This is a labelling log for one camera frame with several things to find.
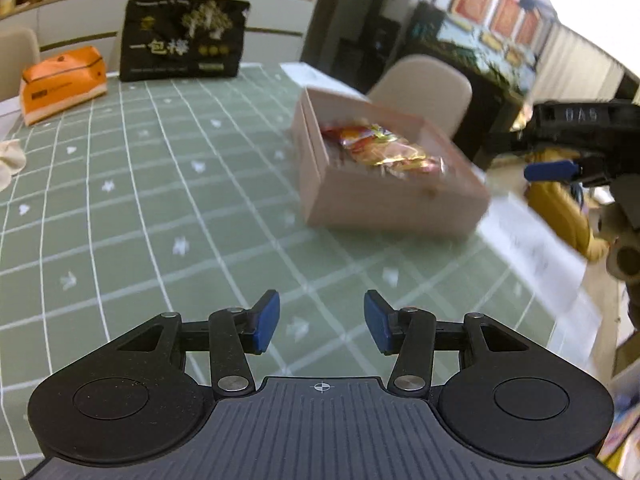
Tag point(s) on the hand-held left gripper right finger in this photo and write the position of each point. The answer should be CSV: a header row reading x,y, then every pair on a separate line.
x,y
376,322

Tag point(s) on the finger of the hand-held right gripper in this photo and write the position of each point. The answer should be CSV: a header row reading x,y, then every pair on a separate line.
x,y
580,127
550,170

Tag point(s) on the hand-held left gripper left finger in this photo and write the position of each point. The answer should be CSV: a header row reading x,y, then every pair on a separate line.
x,y
265,320

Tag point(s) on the pink cardboard box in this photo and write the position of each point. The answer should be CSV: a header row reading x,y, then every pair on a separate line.
x,y
380,205

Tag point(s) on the large red snack packet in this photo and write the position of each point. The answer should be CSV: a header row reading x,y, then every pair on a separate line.
x,y
407,159

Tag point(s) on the yellow panda snack packet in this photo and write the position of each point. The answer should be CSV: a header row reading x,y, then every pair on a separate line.
x,y
360,135

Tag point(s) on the person's right hand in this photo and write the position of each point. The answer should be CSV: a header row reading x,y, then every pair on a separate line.
x,y
625,252

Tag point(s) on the white curtain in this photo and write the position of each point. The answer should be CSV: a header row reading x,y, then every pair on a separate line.
x,y
585,70

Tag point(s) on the black cabinet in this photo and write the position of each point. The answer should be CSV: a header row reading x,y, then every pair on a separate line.
x,y
500,105

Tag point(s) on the red panelled screen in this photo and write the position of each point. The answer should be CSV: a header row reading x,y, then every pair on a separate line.
x,y
500,5

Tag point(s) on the beige chair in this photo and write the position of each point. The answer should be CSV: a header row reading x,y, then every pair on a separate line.
x,y
425,90
17,60

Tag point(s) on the green checked tablecloth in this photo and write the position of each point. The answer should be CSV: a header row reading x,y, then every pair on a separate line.
x,y
150,220

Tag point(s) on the large black snack bag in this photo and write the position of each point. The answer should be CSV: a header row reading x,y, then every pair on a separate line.
x,y
182,40

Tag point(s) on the white crumpled tissue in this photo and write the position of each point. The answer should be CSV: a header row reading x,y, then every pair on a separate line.
x,y
10,162

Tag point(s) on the orange tissue pack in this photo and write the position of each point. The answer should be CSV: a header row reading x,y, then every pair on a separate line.
x,y
62,85

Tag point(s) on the white wall cabinet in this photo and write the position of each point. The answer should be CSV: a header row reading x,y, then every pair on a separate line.
x,y
280,15

